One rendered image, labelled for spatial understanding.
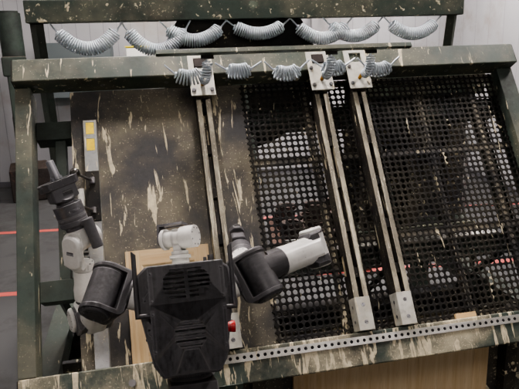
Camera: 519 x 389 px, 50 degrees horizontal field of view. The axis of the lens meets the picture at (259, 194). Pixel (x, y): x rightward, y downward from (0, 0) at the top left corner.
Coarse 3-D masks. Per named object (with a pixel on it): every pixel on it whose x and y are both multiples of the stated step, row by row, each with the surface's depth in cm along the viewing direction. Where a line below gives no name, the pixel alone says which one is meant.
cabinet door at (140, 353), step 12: (144, 252) 210; (156, 252) 211; (168, 252) 212; (192, 252) 213; (204, 252) 214; (144, 264) 209; (156, 264) 210; (168, 264) 211; (132, 312) 203; (132, 324) 201; (132, 336) 200; (144, 336) 201; (132, 348) 199; (144, 348) 199; (132, 360) 197; (144, 360) 198
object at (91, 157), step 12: (84, 120) 221; (84, 132) 220; (96, 132) 220; (84, 144) 218; (96, 144) 219; (96, 156) 217; (96, 168) 216; (96, 252) 205; (96, 336) 196; (108, 336) 197; (96, 348) 195; (108, 348) 195; (96, 360) 193; (108, 360) 194
